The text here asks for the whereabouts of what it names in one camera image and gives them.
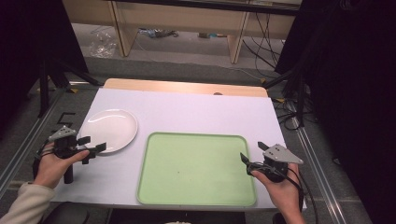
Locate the black tripod stand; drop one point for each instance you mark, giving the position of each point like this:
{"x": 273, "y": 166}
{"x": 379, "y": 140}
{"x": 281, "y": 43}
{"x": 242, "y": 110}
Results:
{"x": 299, "y": 93}
{"x": 45, "y": 84}

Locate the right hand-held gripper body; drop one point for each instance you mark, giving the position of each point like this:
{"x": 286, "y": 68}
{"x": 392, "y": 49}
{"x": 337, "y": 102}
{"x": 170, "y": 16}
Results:
{"x": 275, "y": 166}

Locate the white table cover sheet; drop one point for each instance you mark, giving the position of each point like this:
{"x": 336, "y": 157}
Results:
{"x": 193, "y": 112}

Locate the light wooden desk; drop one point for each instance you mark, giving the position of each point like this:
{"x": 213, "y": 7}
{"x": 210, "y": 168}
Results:
{"x": 186, "y": 18}

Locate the person's left hand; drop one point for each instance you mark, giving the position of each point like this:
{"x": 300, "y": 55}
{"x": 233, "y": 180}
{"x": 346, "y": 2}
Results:
{"x": 49, "y": 169}

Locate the black stool seat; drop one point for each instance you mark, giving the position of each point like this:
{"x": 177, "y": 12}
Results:
{"x": 67, "y": 214}

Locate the clear plastic bag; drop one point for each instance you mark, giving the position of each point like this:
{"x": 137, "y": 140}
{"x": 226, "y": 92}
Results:
{"x": 102, "y": 43}

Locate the aluminium floor rail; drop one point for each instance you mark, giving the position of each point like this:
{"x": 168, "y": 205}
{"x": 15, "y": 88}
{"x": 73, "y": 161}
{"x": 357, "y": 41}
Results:
{"x": 320, "y": 174}
{"x": 25, "y": 146}

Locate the white plate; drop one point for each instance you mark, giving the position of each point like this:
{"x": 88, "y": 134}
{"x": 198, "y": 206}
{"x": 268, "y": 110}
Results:
{"x": 112, "y": 129}

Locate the blue crumpled wrapper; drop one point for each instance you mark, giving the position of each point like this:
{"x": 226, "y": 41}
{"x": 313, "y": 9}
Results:
{"x": 157, "y": 32}

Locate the person's right hand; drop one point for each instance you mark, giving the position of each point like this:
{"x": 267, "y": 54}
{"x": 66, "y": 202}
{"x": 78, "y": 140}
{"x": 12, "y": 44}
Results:
{"x": 285, "y": 193}

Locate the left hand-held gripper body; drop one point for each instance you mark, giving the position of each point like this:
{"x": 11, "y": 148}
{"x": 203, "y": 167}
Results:
{"x": 63, "y": 146}

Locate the black curtain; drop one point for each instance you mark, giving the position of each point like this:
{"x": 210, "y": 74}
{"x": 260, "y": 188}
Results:
{"x": 351, "y": 93}
{"x": 28, "y": 46}

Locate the green tray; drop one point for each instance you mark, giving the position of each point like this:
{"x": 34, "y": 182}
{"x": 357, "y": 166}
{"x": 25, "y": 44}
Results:
{"x": 196, "y": 169}

